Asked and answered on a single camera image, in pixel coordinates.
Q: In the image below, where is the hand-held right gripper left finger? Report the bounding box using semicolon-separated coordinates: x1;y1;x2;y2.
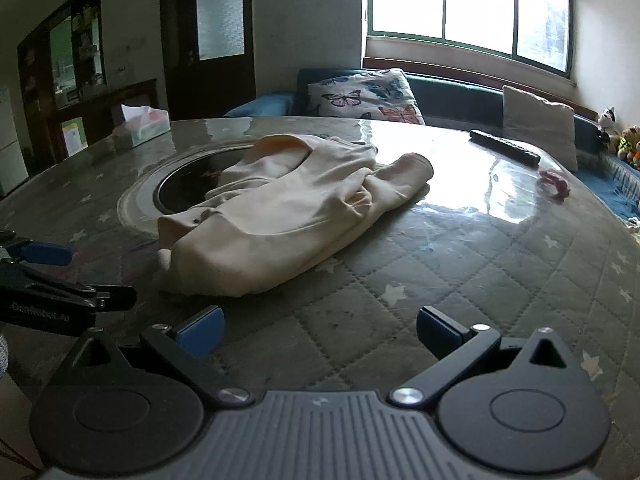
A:
47;305;254;408

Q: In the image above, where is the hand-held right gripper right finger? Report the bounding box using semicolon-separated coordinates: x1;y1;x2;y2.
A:
390;306;593;407

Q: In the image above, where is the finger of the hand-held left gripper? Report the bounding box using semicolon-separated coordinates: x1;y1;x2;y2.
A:
0;260;137;311
0;230;74;267

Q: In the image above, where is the beige hoodie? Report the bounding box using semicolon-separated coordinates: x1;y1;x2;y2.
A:
157;134;434;297

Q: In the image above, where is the quilted star table cover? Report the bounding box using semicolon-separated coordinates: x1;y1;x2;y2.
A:
0;116;640;461

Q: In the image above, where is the round glass turntable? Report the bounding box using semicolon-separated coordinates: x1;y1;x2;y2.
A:
117;142;261;236

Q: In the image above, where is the white refrigerator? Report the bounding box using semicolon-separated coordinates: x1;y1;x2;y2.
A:
0;85;30;196

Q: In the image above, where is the dark wooden sideboard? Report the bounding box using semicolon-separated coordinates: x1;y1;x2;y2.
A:
55;78;161;160

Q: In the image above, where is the tissue box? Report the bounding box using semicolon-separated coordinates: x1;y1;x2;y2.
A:
111;104;172;149

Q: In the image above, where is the tall dark shelf cabinet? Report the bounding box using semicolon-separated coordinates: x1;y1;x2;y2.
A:
17;0;108;161

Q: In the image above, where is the black remote control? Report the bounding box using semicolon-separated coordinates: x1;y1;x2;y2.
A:
469;129;542;165

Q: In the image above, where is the dark wooden door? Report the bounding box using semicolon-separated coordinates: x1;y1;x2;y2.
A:
160;0;257;121

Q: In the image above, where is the blue sofa blanket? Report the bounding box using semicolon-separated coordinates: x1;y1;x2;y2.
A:
575;150;640;226

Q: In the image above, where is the plain beige pillow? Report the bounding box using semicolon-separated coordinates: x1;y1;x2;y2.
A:
501;85;579;172

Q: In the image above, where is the blue cushion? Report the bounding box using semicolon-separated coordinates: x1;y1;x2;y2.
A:
223;92;296;120

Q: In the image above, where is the dark teal sofa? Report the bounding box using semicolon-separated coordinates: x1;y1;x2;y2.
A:
222;67;640;226

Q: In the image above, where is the butterfly print pillow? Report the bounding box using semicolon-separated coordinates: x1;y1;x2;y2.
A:
306;68;426;126

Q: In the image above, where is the black and white plush toy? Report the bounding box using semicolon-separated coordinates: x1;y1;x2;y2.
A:
597;107;619;148

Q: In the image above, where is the green framed window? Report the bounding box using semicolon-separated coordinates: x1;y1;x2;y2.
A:
362;0;576;81

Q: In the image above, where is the pink ring toy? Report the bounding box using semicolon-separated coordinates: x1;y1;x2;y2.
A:
537;170;572;202

